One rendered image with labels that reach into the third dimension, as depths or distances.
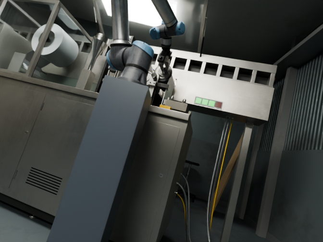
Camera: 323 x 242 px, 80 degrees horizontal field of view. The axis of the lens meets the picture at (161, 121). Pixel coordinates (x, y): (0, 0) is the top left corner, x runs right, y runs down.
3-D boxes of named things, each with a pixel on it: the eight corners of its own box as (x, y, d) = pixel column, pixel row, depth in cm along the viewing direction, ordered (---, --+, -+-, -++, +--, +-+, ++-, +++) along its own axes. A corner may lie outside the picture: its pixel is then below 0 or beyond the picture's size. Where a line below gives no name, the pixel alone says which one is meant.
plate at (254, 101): (-8, 59, 230) (2, 38, 235) (13, 70, 257) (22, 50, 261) (268, 120, 158) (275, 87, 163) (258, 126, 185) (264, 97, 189)
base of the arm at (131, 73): (143, 87, 85) (150, 66, 86) (111, 78, 86) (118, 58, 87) (147, 96, 100) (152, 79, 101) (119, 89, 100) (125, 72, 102)
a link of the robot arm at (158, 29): (161, 25, 113) (171, 22, 120) (146, 28, 120) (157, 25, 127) (164, 39, 117) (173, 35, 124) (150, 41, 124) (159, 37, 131)
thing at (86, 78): (68, 94, 168) (89, 37, 177) (77, 99, 181) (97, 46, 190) (81, 97, 165) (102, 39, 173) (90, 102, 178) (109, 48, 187)
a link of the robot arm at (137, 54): (137, 62, 86) (146, 36, 88) (118, 64, 94) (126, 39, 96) (153, 75, 95) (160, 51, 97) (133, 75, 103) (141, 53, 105)
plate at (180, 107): (164, 106, 141) (166, 99, 142) (171, 118, 179) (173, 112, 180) (185, 111, 137) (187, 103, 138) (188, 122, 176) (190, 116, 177)
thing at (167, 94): (162, 101, 147) (168, 78, 150) (167, 109, 170) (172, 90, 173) (162, 101, 147) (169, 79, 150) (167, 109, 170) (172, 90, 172)
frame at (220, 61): (5, 39, 237) (12, 23, 241) (11, 43, 245) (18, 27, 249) (273, 88, 165) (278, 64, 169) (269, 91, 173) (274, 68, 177)
